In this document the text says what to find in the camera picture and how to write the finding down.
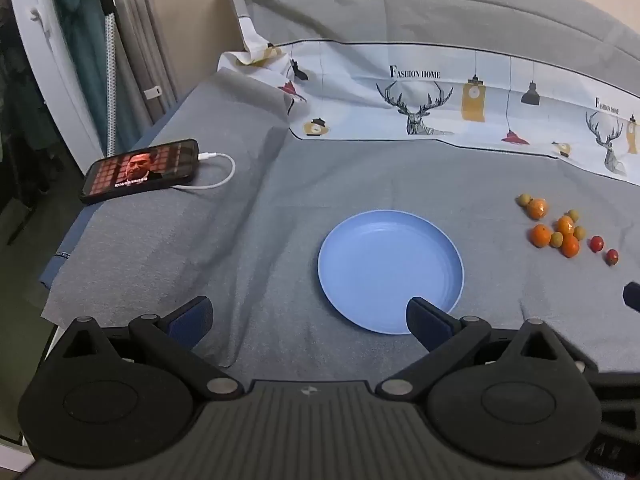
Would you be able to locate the black smartphone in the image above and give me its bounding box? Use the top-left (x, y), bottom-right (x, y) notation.
top-left (80, 138), bottom-right (200, 205)

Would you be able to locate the black white braided hose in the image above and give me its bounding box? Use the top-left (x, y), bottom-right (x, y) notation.
top-left (89, 0), bottom-right (122, 158)

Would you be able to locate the deer print cloth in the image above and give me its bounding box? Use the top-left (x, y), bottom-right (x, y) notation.
top-left (215, 0), bottom-right (640, 186)

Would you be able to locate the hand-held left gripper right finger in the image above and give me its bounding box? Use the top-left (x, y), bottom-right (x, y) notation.
top-left (376, 297), bottom-right (599, 402)

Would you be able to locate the white charging cable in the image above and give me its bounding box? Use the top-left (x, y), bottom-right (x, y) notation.
top-left (172, 151), bottom-right (237, 192)

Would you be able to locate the blue plate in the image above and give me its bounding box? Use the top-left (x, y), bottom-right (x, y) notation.
top-left (317, 211), bottom-right (465, 336)

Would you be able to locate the grey cloth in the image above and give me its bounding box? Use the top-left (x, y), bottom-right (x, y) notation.
top-left (42, 0), bottom-right (640, 376)

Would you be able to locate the grey curtain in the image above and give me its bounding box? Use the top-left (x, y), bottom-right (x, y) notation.
top-left (112, 0), bottom-right (177, 148)

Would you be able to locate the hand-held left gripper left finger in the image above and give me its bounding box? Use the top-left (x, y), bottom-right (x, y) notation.
top-left (47, 296), bottom-right (246, 402)

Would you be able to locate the teal hanging cloth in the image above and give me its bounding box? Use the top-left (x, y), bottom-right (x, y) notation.
top-left (50, 0), bottom-right (117, 157)

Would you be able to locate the white door frame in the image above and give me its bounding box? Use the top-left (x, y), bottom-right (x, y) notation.
top-left (7, 0), bottom-right (103, 173)

